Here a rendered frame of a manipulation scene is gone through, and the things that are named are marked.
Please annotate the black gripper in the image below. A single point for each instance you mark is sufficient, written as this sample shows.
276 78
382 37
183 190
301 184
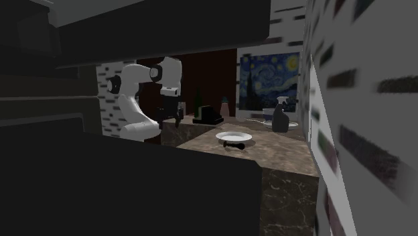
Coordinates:
170 106

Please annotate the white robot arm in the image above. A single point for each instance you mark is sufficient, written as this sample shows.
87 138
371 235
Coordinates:
132 108

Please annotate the small grey glass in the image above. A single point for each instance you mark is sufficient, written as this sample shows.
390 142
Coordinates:
183 108

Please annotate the dark green bottle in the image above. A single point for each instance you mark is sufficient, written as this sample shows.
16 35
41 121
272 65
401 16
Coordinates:
198 104

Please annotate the black box-shaped appliance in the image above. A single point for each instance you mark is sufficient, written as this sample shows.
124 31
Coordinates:
208 116

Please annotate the pink bottle with teal cap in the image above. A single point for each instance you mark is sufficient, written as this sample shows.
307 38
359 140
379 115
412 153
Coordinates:
224 108

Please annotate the small black tool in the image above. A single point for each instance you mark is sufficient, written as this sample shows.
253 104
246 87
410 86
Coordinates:
234 145

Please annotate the white and blue cup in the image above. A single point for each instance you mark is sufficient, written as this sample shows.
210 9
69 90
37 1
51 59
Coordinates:
267 113

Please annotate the dark spray bottle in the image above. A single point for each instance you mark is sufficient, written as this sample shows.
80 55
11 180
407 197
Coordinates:
280 119

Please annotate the white plate under spray bottle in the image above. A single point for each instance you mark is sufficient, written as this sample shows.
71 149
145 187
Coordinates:
293 125

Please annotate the starry night wall picture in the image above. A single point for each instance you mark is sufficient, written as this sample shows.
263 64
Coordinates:
267 80

